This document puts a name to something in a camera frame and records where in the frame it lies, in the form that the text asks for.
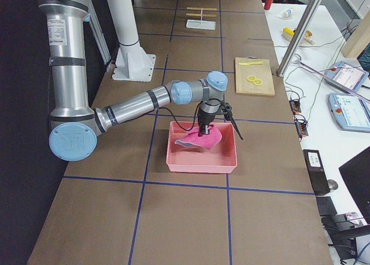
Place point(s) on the pink plastic bin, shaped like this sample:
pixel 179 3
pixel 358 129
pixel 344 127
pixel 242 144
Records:
pixel 221 158

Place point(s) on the wooden rack rod front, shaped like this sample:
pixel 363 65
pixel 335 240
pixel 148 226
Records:
pixel 201 8

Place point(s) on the white rack tray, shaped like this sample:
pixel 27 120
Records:
pixel 201 24

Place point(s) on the orange connector block near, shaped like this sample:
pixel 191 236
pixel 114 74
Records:
pixel 301 125

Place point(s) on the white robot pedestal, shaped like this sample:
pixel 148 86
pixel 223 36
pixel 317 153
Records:
pixel 132 62

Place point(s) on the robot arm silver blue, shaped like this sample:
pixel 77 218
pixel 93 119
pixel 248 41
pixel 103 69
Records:
pixel 75 126

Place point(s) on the orange connector block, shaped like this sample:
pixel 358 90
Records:
pixel 301 125
pixel 295 105

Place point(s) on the white blue bottle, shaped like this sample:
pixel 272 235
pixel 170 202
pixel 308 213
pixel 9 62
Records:
pixel 287 14

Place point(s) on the black monitor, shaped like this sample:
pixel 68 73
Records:
pixel 355 174

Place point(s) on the yellow plastic knife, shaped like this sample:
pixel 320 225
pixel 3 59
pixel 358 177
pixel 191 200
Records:
pixel 251 63

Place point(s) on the teach pendant far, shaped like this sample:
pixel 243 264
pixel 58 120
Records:
pixel 347 75

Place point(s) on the teach pendant near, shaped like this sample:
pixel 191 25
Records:
pixel 349 112

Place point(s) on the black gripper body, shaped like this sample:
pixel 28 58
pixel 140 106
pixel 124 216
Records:
pixel 206 117

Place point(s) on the wooden cutting board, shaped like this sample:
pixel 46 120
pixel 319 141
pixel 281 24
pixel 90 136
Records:
pixel 263 72

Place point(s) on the lemon slice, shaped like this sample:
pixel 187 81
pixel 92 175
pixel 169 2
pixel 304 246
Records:
pixel 251 78
pixel 258 82

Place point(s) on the orange connector block far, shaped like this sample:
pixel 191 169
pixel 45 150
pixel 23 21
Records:
pixel 295 105

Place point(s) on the black power box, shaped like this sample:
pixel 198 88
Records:
pixel 316 172

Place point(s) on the pink cleaning cloth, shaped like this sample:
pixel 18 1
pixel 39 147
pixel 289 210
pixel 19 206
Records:
pixel 206 141

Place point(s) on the lemon slice far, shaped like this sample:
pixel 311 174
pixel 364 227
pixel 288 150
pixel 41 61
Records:
pixel 251 78

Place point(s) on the wooden rack rod back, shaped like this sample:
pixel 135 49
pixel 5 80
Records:
pixel 200 15

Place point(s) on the teach pendant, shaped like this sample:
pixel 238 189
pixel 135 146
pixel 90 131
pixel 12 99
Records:
pixel 349 112
pixel 347 75

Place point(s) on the aluminium frame post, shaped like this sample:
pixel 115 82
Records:
pixel 303 24

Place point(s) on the wooden rack rod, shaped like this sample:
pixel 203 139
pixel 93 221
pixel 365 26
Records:
pixel 200 15
pixel 201 8

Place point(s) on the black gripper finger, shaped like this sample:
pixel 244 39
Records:
pixel 206 129
pixel 200 130

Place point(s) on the lemon slice near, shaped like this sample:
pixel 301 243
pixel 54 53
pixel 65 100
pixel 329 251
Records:
pixel 258 82

